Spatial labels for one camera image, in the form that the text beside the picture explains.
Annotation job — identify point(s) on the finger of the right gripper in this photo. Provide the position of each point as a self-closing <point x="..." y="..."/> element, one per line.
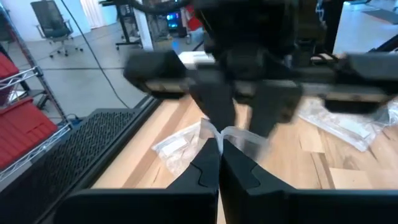
<point x="217" y="102"/>
<point x="273" y="105"/>

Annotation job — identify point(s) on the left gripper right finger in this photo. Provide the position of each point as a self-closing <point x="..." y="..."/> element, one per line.
<point x="264" y="202"/>

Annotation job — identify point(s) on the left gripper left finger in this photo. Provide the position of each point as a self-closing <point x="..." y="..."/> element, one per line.
<point x="186" y="202"/>

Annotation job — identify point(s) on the clear plastic zip bag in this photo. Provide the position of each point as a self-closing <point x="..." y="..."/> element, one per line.
<point x="177" y="155"/>
<point x="348" y="130"/>

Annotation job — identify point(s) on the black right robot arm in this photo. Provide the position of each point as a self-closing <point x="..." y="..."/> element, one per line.
<point x="248" y="18"/>

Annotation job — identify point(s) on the white box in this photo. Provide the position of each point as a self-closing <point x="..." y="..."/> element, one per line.
<point x="194" y="57"/>

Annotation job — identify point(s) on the computer tower with blue lights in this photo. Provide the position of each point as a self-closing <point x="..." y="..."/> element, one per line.
<point x="172" y="18"/>

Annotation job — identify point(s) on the black perforated computer case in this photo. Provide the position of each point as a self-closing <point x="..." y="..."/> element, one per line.
<point x="77" y="146"/>

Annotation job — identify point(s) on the red plastic bin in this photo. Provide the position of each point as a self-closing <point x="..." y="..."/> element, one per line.
<point x="25" y="133"/>
<point x="6" y="68"/>

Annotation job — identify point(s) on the black office chair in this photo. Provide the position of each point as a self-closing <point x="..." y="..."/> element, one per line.
<point x="51" y="18"/>

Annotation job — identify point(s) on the black desk frame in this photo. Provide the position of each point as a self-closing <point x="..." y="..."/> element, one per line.
<point x="123" y="25"/>

